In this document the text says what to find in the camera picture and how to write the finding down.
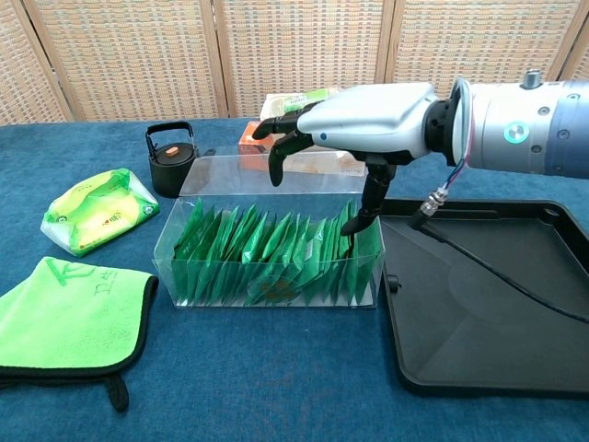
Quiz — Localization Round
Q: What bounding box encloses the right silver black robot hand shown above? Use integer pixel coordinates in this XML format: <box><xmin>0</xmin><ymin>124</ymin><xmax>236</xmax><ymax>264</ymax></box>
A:
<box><xmin>251</xmin><ymin>82</ymin><xmax>456</xmax><ymax>237</ymax></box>

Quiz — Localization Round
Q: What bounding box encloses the green cloth with black trim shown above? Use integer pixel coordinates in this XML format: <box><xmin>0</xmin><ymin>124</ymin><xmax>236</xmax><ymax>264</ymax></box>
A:
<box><xmin>0</xmin><ymin>256</ymin><xmax>160</xmax><ymax>413</ymax></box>

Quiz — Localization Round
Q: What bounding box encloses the black cast iron kettle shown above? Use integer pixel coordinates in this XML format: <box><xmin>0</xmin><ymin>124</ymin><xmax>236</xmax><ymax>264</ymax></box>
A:
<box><xmin>144</xmin><ymin>121</ymin><xmax>217</xmax><ymax>199</ymax></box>

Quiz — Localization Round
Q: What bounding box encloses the black plastic tray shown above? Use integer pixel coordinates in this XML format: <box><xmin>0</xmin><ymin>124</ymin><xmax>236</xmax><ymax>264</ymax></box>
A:
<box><xmin>379</xmin><ymin>198</ymin><xmax>589</xmax><ymax>401</ymax></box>

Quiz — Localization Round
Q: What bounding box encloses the green yellow tissue pack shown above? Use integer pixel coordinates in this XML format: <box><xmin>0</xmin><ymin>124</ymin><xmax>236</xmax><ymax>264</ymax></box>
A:
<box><xmin>40</xmin><ymin>169</ymin><xmax>161</xmax><ymax>258</ymax></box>

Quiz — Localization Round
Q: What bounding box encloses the green plastic packet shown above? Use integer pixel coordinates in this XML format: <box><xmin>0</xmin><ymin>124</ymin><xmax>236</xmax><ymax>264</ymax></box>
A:
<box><xmin>174</xmin><ymin>198</ymin><xmax>206</xmax><ymax>259</ymax></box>
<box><xmin>241</xmin><ymin>214</ymin><xmax>272</xmax><ymax>264</ymax></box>

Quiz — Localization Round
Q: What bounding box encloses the orange cardboard snack box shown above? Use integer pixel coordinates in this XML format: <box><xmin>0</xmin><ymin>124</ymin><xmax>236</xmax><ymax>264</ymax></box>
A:
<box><xmin>237</xmin><ymin>121</ymin><xmax>368</xmax><ymax>176</ymax></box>

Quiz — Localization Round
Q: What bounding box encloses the woven wicker folding screen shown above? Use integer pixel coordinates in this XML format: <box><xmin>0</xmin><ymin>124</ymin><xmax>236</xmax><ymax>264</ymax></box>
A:
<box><xmin>0</xmin><ymin>0</ymin><xmax>589</xmax><ymax>124</ymax></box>

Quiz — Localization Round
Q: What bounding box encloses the blue table cloth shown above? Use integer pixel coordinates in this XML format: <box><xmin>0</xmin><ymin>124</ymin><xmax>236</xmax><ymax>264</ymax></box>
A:
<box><xmin>0</xmin><ymin>110</ymin><xmax>589</xmax><ymax>442</ymax></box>

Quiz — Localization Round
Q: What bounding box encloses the black cable with metal connector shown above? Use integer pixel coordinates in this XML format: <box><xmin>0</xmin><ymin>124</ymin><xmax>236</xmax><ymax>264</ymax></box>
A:
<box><xmin>407</xmin><ymin>156</ymin><xmax>589</xmax><ymax>323</ymax></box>

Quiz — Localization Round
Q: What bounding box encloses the cream plastic tub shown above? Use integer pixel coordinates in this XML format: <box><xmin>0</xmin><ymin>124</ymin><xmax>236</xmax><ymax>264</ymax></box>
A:
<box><xmin>260</xmin><ymin>91</ymin><xmax>341</xmax><ymax>123</ymax></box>

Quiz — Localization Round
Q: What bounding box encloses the clear plastic box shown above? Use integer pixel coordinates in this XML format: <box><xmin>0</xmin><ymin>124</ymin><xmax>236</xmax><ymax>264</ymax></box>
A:
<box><xmin>152</xmin><ymin>154</ymin><xmax>386</xmax><ymax>309</ymax></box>

